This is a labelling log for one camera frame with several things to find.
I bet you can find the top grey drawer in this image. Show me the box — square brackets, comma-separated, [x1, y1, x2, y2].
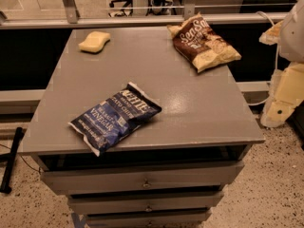
[41, 161, 244, 195]

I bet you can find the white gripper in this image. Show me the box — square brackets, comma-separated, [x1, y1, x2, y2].
[259, 21, 304, 128]

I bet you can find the yellow sponge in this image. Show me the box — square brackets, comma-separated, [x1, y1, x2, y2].
[79, 31, 110, 53]

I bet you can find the grey metal railing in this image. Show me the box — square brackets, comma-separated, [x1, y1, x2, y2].
[0, 0, 297, 29]

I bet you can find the white cable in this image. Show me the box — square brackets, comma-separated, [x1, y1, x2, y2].
[246, 10, 281, 107]

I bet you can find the grey drawer cabinet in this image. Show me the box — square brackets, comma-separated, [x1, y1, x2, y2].
[20, 27, 263, 228]

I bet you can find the black office chair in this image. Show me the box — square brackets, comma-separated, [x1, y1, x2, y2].
[108, 0, 133, 17]

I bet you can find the blue vinegar chip bag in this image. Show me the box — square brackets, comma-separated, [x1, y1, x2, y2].
[68, 83, 162, 157]

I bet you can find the black stand leg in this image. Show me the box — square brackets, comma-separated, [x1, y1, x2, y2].
[0, 127, 24, 194]

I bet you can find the middle grey drawer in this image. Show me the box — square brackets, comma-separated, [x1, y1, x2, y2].
[68, 191, 223, 215]

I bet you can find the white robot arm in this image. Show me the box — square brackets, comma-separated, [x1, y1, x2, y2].
[259, 0, 304, 127]

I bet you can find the grey drawer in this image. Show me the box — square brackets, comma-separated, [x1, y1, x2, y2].
[86, 209, 211, 228]
[68, 191, 223, 215]
[41, 161, 244, 195]

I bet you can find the bottom grey drawer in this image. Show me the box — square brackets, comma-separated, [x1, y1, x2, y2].
[86, 209, 211, 228]

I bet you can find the brown and cream chip bag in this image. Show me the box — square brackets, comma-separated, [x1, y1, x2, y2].
[167, 13, 241, 73]

